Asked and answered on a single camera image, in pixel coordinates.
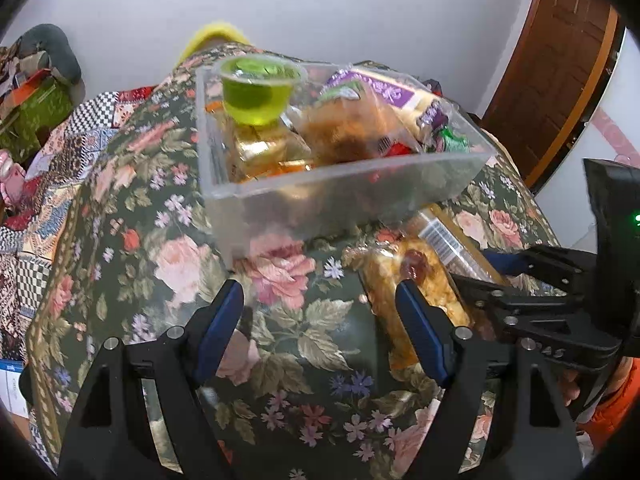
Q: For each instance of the clear barcode snack packet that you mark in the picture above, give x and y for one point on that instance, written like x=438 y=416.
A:
x=445 y=232

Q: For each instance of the dark floral blanket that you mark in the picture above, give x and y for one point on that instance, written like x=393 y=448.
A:
x=300 y=360

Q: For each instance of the brown wooden door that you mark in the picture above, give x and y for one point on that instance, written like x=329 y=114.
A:
x=555 y=60

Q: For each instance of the orange pastry clear packet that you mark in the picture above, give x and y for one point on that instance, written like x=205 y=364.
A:
x=422 y=280

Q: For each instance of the checkered patchwork quilt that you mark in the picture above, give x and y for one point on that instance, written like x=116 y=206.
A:
x=75 y=127

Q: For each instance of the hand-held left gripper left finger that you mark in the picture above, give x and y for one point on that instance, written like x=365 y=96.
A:
x=220 y=327

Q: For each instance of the purple bread packet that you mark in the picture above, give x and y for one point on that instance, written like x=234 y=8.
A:
x=385 y=95

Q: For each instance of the clear plastic container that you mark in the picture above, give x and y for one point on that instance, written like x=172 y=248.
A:
x=300 y=210

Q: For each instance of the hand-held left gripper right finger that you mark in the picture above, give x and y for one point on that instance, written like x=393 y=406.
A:
x=420 y=332

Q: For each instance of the pink object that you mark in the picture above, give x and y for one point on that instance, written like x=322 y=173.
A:
x=611 y=131

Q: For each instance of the green jelly cup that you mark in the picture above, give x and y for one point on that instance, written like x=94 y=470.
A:
x=257 y=95

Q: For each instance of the pink plush toy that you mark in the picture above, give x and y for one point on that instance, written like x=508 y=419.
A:
x=10 y=176

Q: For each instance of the person's right forearm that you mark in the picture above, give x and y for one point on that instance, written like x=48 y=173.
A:
x=616 y=410

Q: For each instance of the pile of printed cloth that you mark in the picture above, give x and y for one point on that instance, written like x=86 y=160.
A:
x=11 y=67

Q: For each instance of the red snack packet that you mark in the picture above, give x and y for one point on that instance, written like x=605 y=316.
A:
x=396 y=149

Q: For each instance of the brown pastry packet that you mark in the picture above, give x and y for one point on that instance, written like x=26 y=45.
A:
x=340 y=130

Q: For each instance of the beige cracker packet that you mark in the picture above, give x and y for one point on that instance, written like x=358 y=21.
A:
x=247 y=135
x=272 y=155

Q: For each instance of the white cardboard box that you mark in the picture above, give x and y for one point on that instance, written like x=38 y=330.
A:
x=11 y=386

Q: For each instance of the green patterned box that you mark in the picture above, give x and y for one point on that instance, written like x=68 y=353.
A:
x=35 y=116

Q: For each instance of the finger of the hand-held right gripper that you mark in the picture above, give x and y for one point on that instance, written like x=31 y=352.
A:
x=545 y=262
x=495 y=297

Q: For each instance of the yellow foam tube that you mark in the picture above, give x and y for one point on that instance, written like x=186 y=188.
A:
x=215 y=32

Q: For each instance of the orange box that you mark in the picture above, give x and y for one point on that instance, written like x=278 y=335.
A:
x=31 y=87

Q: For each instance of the person's right hand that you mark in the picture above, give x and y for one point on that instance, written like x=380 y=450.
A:
x=568 y=388

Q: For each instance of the green white snack packet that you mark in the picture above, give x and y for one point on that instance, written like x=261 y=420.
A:
x=450 y=140

